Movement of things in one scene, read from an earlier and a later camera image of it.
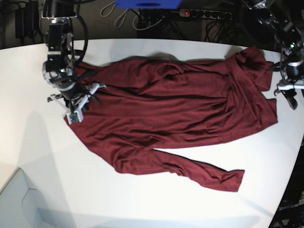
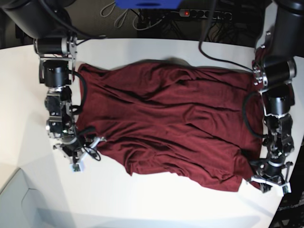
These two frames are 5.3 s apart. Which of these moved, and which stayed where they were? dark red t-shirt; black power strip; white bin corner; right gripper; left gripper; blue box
Moved: dark red t-shirt; left gripper; right gripper
Stayed: black power strip; white bin corner; blue box
